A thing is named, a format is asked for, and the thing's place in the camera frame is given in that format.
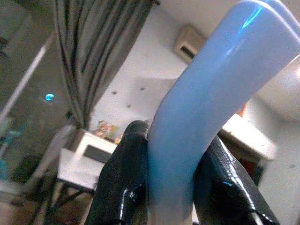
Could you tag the grey striped curtain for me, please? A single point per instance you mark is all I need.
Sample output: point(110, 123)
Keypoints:
point(93, 56)

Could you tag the beige wall air conditioner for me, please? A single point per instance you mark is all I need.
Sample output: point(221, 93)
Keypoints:
point(187, 44)

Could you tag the white cabinet with dark panels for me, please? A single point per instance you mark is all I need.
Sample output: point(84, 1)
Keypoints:
point(98, 150)

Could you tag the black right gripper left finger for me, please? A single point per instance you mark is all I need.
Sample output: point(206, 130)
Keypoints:
point(122, 178)

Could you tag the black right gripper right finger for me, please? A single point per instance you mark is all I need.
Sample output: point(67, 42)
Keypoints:
point(225, 182)

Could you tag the white table with black legs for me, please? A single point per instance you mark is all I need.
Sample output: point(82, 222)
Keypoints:
point(79, 168)

